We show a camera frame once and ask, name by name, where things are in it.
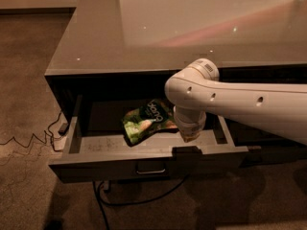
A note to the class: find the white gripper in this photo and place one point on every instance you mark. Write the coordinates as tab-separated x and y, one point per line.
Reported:
192	126

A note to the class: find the dark drawer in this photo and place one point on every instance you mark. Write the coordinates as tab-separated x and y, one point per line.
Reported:
247	135
95	148
268	155

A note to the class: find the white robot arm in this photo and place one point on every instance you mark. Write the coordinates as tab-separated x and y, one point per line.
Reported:
195	91

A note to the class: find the green chip bag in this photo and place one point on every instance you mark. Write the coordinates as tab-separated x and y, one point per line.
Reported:
145	121

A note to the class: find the grey counter cabinet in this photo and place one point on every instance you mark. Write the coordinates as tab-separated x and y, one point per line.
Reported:
125	50

